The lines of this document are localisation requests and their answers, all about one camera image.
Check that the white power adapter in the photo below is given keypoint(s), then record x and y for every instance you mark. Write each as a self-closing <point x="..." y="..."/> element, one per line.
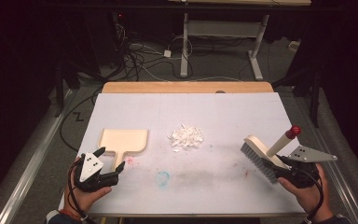
<point x="167" y="53"/>

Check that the metal floor rail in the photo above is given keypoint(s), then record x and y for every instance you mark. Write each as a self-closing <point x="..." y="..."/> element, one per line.
<point x="34" y="158"/>
<point x="341" y="183"/>

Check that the pile of white paper scraps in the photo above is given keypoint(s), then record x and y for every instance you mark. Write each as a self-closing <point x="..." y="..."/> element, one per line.
<point x="186" y="137"/>

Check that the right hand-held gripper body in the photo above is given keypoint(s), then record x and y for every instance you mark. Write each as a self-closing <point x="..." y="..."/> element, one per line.
<point x="304" y="169"/>

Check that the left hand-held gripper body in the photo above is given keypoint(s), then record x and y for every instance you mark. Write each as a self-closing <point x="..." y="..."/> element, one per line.
<point x="88" y="166"/>

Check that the white brush with red cap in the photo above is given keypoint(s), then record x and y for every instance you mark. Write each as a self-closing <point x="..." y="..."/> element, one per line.
<point x="262" y="152"/>

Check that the white desk frame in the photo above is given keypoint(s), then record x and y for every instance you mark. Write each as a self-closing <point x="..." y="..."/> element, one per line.
<point x="223" y="29"/>

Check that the person's right hand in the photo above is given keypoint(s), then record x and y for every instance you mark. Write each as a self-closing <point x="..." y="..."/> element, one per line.
<point x="310" y="197"/>

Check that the person's left hand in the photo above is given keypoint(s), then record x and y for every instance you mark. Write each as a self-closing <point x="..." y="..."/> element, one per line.
<point x="84" y="197"/>

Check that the cream dustpan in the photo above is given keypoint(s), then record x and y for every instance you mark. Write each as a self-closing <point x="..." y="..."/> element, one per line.
<point x="124" y="143"/>

